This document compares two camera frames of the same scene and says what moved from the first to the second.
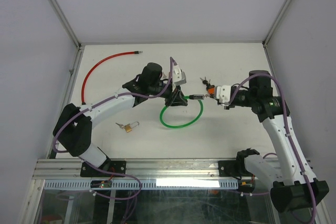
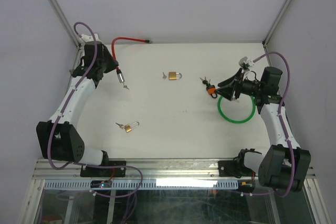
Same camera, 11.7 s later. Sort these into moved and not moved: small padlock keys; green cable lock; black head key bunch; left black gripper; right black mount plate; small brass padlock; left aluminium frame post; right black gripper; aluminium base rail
Moved: right black gripper; left black gripper; green cable lock
Not moved: aluminium base rail; small padlock keys; black head key bunch; right black mount plate; small brass padlock; left aluminium frame post
